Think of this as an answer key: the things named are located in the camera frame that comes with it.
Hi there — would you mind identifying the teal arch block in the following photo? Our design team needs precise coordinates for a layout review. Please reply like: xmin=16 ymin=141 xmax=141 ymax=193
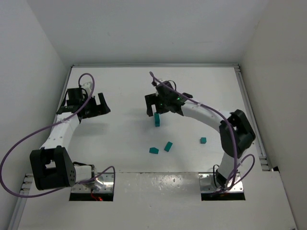
xmin=154 ymin=117 xmax=160 ymax=127

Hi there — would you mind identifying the teal cube block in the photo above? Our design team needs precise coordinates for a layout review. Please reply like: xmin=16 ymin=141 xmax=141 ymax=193
xmin=200 ymin=137 xmax=207 ymax=144

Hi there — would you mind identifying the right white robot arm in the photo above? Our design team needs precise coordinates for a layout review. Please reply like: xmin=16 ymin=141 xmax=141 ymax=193
xmin=145 ymin=80 xmax=256 ymax=191

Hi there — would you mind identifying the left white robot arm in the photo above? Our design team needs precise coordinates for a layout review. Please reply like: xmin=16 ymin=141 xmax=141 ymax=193
xmin=30 ymin=82 xmax=111 ymax=190

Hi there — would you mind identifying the teal small rectangular block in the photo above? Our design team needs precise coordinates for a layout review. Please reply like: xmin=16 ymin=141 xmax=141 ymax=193
xmin=164 ymin=141 xmax=173 ymax=152

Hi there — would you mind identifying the teal pentagon roof block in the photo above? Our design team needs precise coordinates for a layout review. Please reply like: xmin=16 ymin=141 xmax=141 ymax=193
xmin=149 ymin=147 xmax=159 ymax=154

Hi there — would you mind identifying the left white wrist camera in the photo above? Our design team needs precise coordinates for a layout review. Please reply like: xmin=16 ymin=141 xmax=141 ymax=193
xmin=81 ymin=82 xmax=93 ymax=97

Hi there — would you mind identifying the aluminium frame rail back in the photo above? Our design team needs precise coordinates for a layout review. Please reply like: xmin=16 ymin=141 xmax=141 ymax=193
xmin=71 ymin=63 xmax=239 ymax=68

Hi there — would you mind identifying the aluminium frame rail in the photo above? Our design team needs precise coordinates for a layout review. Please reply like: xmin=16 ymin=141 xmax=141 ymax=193
xmin=235 ymin=65 xmax=272 ymax=172
xmin=7 ymin=66 xmax=73 ymax=230
xmin=71 ymin=63 xmax=239 ymax=68

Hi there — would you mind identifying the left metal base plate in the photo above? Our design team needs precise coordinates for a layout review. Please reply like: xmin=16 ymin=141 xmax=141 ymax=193
xmin=71 ymin=172 xmax=114 ymax=194

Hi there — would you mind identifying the metal base plate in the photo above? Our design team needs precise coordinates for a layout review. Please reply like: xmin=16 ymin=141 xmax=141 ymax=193
xmin=71 ymin=172 xmax=114 ymax=194
xmin=199 ymin=172 xmax=244 ymax=194

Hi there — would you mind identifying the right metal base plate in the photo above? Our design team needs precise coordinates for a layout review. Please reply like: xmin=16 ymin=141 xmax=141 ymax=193
xmin=199 ymin=172 xmax=244 ymax=194

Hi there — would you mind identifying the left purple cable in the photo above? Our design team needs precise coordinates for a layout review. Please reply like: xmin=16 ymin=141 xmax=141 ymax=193
xmin=0 ymin=73 xmax=116 ymax=198

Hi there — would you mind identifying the aluminium frame rail right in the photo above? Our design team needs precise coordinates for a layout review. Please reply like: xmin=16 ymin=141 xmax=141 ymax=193
xmin=235 ymin=65 xmax=272 ymax=172

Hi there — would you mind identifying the aluminium frame rail left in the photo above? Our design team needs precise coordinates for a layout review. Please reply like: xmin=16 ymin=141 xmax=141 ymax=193
xmin=7 ymin=66 xmax=73 ymax=230

